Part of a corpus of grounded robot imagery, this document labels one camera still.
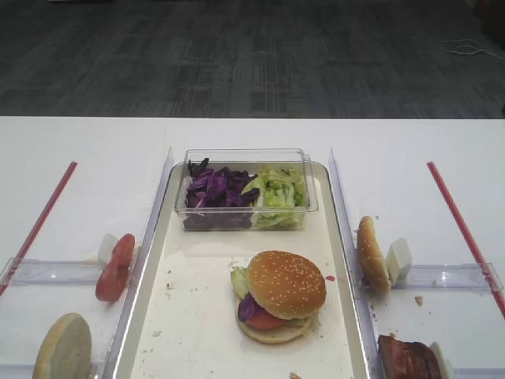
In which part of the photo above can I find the sesame top bun front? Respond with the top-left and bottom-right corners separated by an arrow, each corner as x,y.
246,250 -> 327,320

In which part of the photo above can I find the sesame bun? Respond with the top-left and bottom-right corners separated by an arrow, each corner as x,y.
357,216 -> 391,295
246,250 -> 327,320

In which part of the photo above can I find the green lettuce pile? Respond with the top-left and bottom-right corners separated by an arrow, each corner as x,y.
241,166 -> 308,229

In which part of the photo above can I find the tomato slice on bun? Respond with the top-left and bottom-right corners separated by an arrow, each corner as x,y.
245,310 -> 287,329

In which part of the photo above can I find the upright tomato slice left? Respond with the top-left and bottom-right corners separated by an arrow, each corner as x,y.
95,234 -> 135,302

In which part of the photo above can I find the brown meat patty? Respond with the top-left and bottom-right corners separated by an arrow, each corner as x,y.
378,335 -> 442,379

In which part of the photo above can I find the clear plastic salad container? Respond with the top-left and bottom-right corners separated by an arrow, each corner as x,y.
174,148 -> 319,231

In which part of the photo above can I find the purple cabbage pile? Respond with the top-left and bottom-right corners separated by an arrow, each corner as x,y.
183,158 -> 260,231

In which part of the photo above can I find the purple cabbage leaf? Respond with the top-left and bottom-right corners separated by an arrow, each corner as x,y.
238,293 -> 260,323

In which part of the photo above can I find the bottom bun on tray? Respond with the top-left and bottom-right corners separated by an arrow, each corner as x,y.
236,299 -> 321,344

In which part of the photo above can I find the sesame top bun rear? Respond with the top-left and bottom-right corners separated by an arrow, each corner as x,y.
357,216 -> 391,295

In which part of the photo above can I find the white metal serving tray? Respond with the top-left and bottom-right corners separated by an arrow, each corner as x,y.
114,163 -> 368,378

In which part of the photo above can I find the white pusher block left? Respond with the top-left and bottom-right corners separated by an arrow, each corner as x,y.
97,234 -> 118,266

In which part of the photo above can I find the white pusher block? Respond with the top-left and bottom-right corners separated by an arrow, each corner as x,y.
386,238 -> 412,286
97,234 -> 118,266

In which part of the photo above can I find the white pusher block right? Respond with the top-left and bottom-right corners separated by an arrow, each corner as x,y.
386,238 -> 412,286

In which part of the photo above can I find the left red rod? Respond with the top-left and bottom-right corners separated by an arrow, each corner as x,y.
0,161 -> 77,295

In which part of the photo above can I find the red rod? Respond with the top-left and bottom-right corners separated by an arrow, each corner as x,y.
0,161 -> 77,295
427,161 -> 504,316

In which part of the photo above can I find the right red rod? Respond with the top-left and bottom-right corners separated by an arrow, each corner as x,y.
427,161 -> 504,316

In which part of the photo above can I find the right upper clear track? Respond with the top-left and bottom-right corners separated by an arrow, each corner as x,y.
392,263 -> 503,292

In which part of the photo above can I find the clear track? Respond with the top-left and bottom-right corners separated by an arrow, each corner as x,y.
392,263 -> 503,292
1,258 -> 103,285

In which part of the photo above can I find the left upper clear track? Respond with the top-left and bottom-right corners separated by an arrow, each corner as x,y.
1,258 -> 103,285

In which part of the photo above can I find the upright bottom bun left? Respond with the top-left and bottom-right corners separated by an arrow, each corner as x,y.
32,313 -> 92,379

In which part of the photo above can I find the white pusher block patty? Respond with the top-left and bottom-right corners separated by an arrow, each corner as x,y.
429,342 -> 456,379

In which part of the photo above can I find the right clear divider rail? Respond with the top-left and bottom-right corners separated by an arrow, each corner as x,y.
328,149 -> 385,378

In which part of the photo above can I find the clear divider rail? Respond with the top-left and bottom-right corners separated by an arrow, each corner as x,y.
328,149 -> 385,378
95,147 -> 174,378

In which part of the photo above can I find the left clear divider rail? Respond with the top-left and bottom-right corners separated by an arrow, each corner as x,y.
95,147 -> 174,378

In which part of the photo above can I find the white cable on floor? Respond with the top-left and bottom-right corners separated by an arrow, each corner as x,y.
441,39 -> 505,62

